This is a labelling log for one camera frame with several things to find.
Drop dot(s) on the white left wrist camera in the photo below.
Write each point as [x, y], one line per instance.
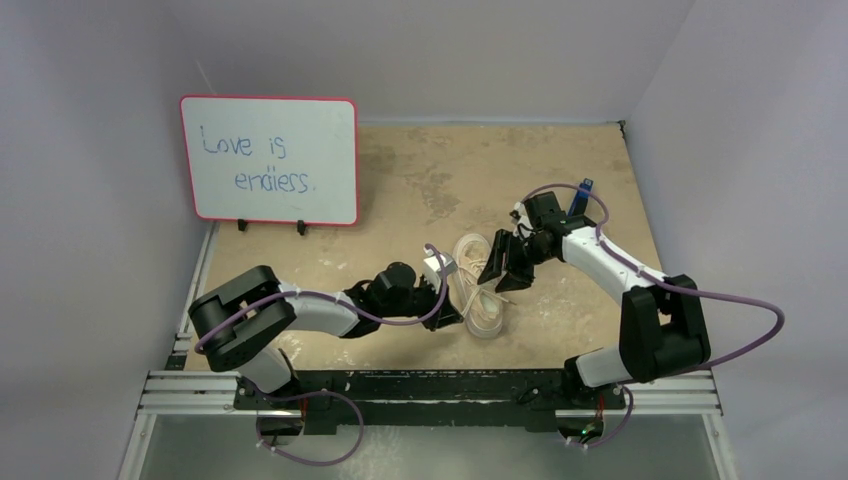
[438, 265]

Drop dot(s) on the white shoelace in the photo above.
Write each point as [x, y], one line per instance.
[468, 271]

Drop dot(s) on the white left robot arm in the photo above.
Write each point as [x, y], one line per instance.
[237, 323]

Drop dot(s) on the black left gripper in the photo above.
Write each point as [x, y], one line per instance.
[444, 315]

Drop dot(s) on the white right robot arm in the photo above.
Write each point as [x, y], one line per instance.
[662, 329]

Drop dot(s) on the red framed whiteboard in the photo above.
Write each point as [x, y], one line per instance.
[273, 159]

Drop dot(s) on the blue connector plug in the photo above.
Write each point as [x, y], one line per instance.
[581, 198]

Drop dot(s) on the beige canvas sneaker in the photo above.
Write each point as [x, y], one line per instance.
[481, 307]

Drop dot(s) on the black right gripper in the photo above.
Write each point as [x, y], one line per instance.
[520, 252]

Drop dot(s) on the silver aluminium frame rails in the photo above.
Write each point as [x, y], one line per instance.
[188, 428]

